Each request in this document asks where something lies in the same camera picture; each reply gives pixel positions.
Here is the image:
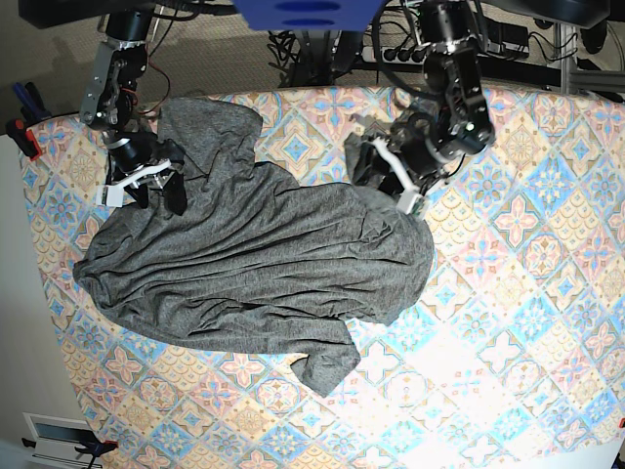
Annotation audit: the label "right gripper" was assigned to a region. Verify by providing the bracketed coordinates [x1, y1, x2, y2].
[100, 136, 188, 216]

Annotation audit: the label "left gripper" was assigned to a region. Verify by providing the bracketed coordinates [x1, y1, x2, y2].
[358, 121, 448, 215]

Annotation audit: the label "grey t-shirt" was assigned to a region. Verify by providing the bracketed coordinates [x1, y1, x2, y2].
[73, 98, 435, 396]

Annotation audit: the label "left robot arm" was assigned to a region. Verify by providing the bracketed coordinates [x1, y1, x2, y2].
[346, 1, 495, 215]

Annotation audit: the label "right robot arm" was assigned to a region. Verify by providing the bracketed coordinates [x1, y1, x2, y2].
[79, 7, 188, 215]

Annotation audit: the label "white power strip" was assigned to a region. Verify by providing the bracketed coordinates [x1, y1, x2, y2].
[360, 46, 427, 65]

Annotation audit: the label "red black clamp upper left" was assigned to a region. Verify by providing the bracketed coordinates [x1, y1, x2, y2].
[5, 119, 41, 160]

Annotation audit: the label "patterned tablecloth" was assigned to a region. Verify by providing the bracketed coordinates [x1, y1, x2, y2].
[21, 88, 624, 468]

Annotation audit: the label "black orange clamp lower left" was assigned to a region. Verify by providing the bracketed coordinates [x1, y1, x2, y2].
[21, 438, 118, 468]

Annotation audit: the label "white floor vent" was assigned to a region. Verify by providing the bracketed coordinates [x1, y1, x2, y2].
[23, 412, 97, 468]

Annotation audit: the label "blue black clamp handles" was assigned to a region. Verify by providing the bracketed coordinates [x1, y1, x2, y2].
[12, 81, 52, 123]

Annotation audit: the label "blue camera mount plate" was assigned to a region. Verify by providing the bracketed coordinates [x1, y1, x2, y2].
[232, 0, 383, 31]

